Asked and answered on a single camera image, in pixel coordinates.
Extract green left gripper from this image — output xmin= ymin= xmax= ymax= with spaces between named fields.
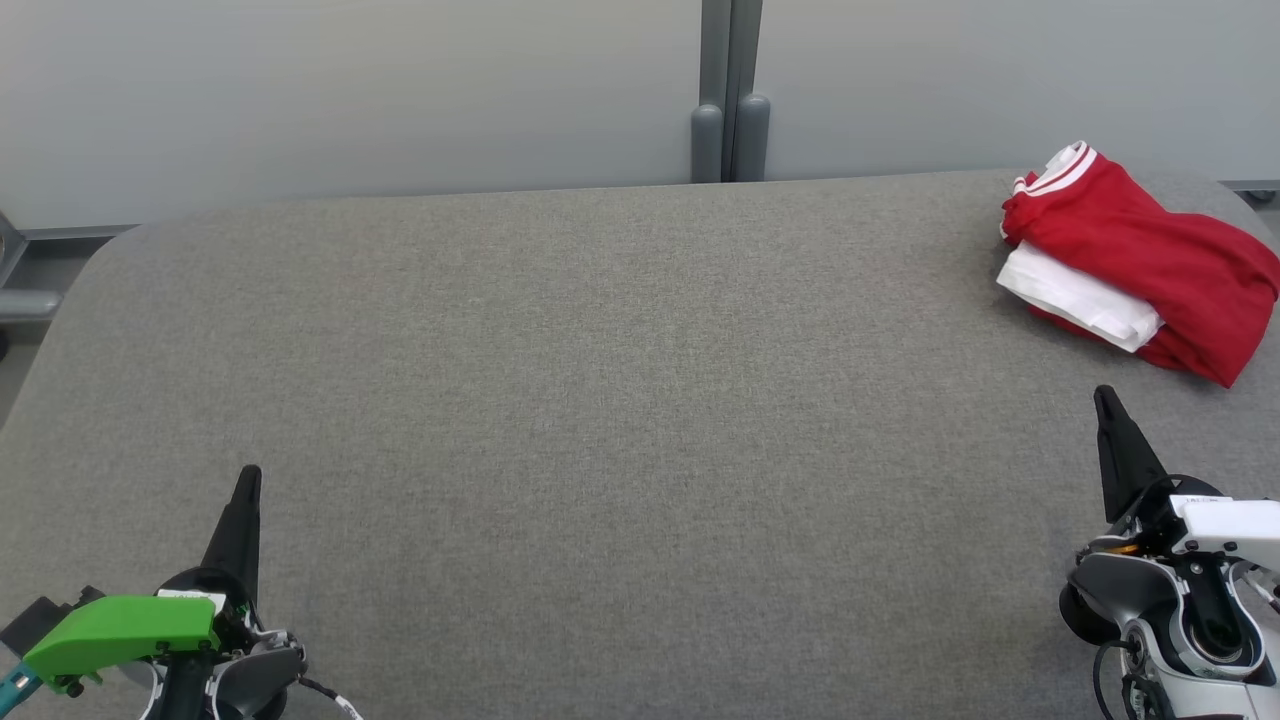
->
xmin=22 ymin=464 xmax=264 ymax=699

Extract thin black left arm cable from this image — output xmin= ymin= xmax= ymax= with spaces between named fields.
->
xmin=295 ymin=675 xmax=363 ymax=720

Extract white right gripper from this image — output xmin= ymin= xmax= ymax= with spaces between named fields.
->
xmin=1075 ymin=385 xmax=1280 ymax=573

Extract red jersey with white sleeves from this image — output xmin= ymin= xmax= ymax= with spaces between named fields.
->
xmin=996 ymin=190 xmax=1280 ymax=389

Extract grey partition post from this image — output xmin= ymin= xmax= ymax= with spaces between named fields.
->
xmin=690 ymin=0 xmax=772 ymax=184

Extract grey fabric sofa seat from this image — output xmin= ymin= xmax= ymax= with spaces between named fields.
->
xmin=0 ymin=165 xmax=1280 ymax=720

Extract teal camera cable connector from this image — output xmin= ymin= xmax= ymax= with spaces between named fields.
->
xmin=0 ymin=660 xmax=43 ymax=713

